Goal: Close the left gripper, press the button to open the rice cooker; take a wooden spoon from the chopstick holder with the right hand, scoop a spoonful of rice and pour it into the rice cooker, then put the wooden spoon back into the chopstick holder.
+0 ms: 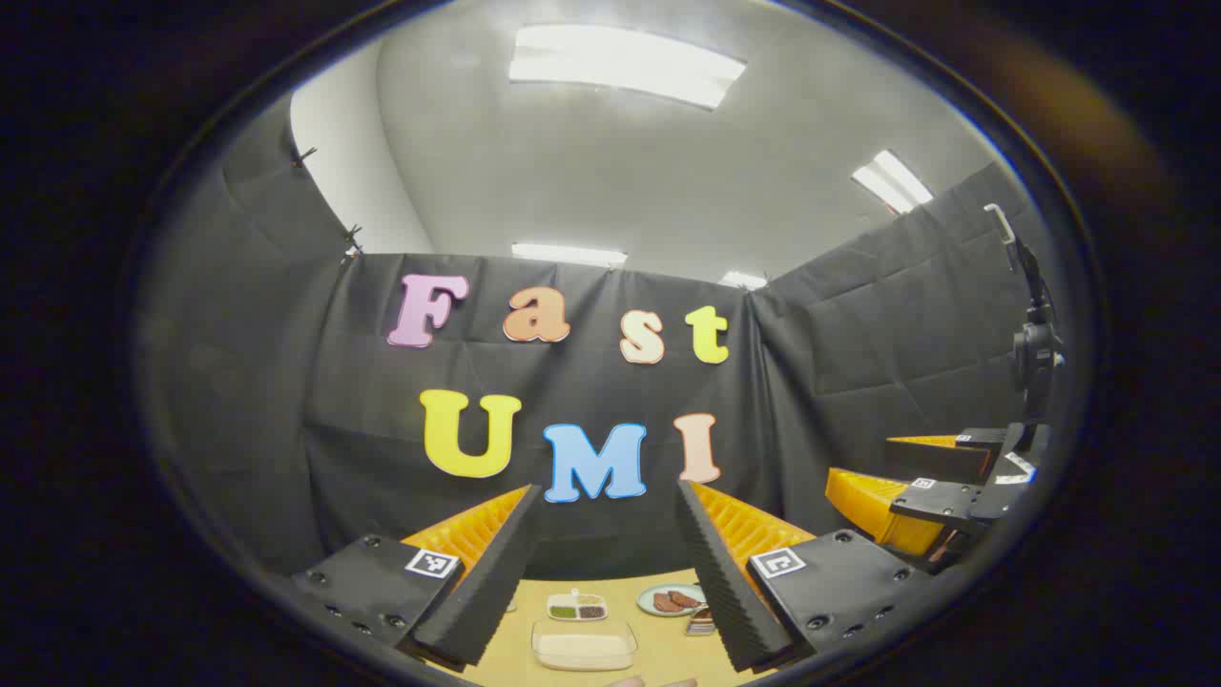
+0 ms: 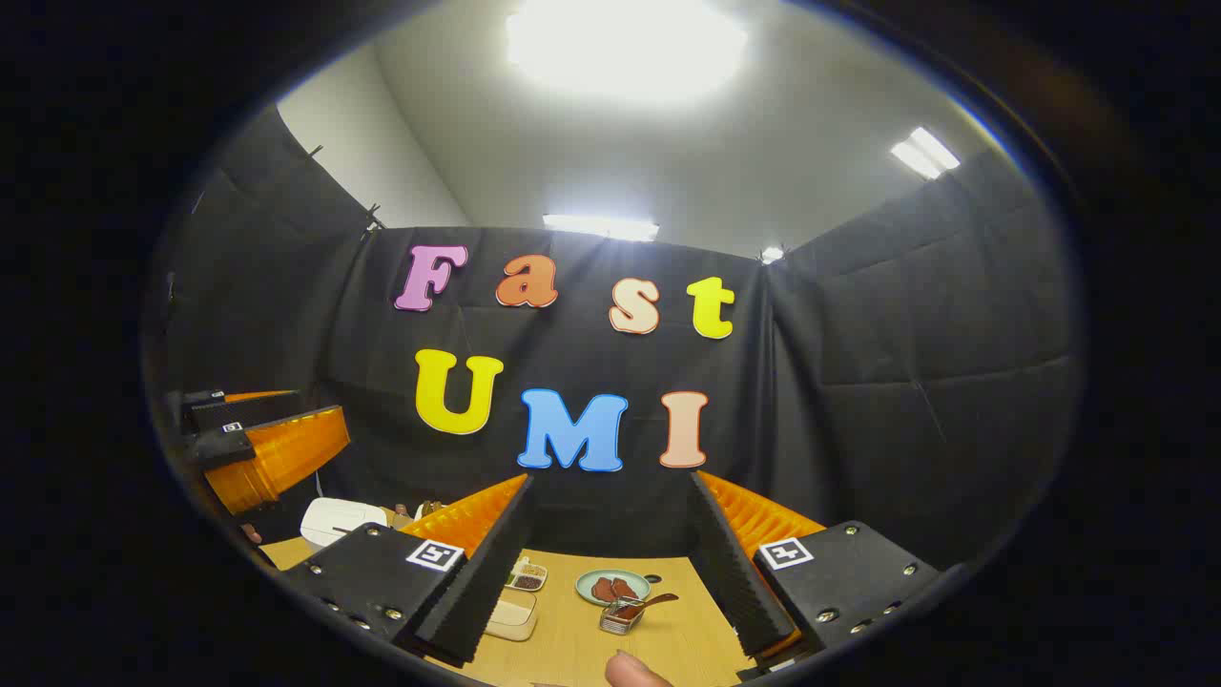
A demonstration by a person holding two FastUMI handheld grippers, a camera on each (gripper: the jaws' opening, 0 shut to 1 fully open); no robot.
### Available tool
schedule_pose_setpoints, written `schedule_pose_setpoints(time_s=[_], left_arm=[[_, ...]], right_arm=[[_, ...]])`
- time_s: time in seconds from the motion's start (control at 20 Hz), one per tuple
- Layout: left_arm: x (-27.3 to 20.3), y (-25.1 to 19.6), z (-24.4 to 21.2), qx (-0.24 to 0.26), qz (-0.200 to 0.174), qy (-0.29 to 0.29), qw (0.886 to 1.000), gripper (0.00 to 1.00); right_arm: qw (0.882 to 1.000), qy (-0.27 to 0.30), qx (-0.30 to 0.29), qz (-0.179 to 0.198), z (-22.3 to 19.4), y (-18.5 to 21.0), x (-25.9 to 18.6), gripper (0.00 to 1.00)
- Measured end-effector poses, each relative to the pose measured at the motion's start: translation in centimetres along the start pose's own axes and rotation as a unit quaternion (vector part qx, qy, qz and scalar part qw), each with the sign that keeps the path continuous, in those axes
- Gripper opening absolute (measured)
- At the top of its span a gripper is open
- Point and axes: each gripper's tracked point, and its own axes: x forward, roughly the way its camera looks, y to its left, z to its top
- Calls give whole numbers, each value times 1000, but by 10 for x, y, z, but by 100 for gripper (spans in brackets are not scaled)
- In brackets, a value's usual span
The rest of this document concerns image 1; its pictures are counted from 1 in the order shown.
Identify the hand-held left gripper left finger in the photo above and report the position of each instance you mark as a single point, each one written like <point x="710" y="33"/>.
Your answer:
<point x="496" y="582"/>

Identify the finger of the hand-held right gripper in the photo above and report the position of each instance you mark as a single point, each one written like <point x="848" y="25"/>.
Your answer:
<point x="940" y="501"/>
<point x="978" y="441"/>

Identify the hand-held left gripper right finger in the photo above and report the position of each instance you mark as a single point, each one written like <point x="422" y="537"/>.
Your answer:
<point x="720" y="592"/>

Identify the clear rice container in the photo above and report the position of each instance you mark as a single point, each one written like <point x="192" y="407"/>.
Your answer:
<point x="584" y="658"/>

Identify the red meat piece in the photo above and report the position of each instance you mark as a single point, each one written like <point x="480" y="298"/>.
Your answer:
<point x="667" y="603"/>
<point x="684" y="598"/>

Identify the pale green plate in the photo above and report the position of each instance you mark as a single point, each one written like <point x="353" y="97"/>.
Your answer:
<point x="649" y="596"/>

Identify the white divided bean dish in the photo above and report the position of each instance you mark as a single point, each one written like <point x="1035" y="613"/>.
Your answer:
<point x="577" y="599"/>

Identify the large ceiling light panel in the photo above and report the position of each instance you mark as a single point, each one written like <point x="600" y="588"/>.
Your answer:
<point x="625" y="62"/>

